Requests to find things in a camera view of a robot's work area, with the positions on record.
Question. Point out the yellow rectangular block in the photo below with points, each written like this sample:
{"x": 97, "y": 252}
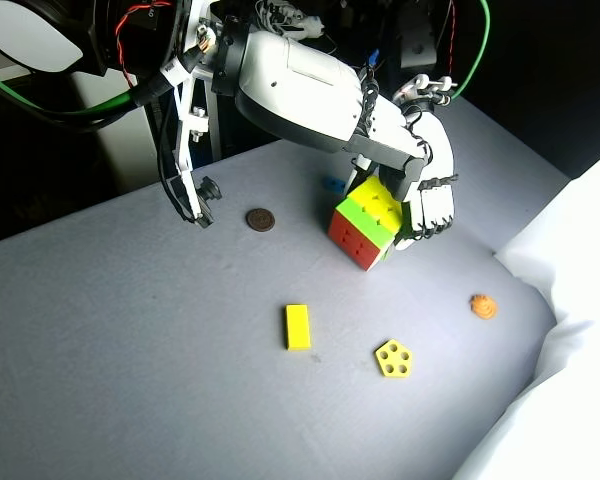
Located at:
{"x": 298, "y": 327}

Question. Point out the white backdrop cloth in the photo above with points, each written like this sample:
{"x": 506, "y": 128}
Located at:
{"x": 580, "y": 300}

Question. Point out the colourful puzzle cube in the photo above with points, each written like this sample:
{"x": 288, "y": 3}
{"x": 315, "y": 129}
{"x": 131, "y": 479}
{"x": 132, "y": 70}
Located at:
{"x": 355, "y": 240}

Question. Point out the brown round cookie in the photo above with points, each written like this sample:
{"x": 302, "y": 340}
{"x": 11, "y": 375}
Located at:
{"x": 260, "y": 220}

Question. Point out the yellow pentagon block with holes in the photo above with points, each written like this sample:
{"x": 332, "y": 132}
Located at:
{"x": 394, "y": 359}

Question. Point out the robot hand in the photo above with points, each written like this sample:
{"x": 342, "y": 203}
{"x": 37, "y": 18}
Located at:
{"x": 432, "y": 145}
{"x": 295, "y": 90}

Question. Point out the blue two-hole block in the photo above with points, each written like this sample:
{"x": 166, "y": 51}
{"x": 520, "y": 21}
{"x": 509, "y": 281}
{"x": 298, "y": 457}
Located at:
{"x": 334, "y": 184}

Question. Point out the orange swirl toy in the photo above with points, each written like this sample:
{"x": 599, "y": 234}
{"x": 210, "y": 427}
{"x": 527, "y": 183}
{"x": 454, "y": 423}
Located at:
{"x": 484, "y": 307}

